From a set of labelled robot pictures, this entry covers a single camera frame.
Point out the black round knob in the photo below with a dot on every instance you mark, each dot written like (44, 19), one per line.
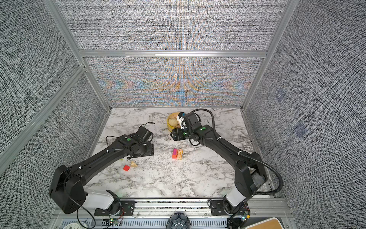
(178, 221)

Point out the left steamed bun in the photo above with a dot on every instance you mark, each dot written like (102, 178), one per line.
(173, 122)

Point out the aluminium front rail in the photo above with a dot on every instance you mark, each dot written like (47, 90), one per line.
(198, 207)

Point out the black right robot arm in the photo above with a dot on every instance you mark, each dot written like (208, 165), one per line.
(249, 168)

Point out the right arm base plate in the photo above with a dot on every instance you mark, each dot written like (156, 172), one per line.
(218, 207)

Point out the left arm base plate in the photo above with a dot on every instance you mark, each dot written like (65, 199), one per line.
(121, 208)

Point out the patterned natural wood block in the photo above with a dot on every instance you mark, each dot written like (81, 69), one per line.
(133, 164)

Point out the yellow bamboo steamer basket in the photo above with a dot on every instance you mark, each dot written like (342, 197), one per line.
(173, 115)

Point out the red wood block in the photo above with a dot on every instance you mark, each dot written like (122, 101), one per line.
(126, 168)

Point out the wooden board corner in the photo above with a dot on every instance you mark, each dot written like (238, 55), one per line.
(271, 223)

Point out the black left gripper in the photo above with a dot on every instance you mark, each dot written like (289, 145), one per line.
(150, 151)

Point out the white clock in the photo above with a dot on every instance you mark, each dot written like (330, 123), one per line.
(76, 226)

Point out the plain natural wood block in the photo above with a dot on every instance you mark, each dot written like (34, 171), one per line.
(180, 154)

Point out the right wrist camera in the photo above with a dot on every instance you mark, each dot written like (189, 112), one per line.
(181, 120)

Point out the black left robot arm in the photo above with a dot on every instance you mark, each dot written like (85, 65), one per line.
(67, 186)

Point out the orange wood block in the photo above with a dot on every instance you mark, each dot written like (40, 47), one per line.
(175, 153)

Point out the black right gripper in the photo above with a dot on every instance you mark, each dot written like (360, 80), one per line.
(177, 132)

